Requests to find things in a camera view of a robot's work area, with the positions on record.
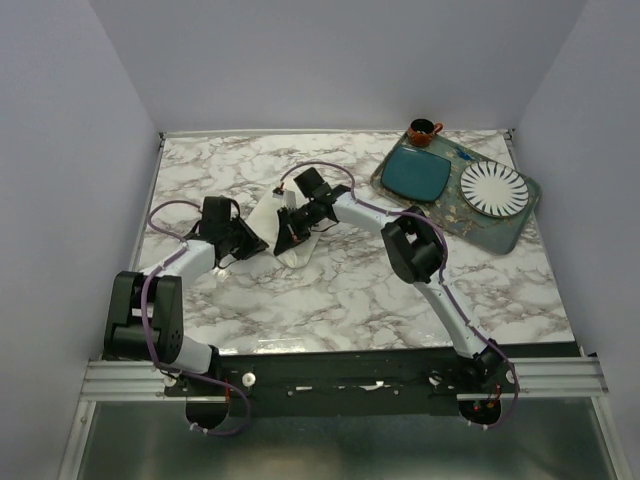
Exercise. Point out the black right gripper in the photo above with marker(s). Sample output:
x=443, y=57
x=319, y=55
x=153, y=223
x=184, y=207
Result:
x=289, y=234

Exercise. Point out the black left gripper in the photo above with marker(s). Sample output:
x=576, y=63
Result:
x=252, y=243

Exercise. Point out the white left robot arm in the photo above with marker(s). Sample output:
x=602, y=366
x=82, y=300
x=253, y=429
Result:
x=145, y=320

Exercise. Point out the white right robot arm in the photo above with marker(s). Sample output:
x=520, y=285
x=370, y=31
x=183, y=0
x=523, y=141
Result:
x=417, y=252

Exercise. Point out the teal square plate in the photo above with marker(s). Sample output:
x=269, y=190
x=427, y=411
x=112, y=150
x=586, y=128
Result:
x=416, y=174

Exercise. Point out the brown ceramic cup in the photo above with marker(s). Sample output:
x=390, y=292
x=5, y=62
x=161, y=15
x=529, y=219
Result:
x=421, y=132

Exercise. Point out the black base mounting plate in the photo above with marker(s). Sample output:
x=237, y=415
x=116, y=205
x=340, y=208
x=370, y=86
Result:
x=432, y=381

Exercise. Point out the white blue striped plate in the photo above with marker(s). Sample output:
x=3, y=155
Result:
x=493, y=189

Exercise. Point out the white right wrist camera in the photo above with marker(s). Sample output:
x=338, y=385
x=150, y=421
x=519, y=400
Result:
x=285, y=199

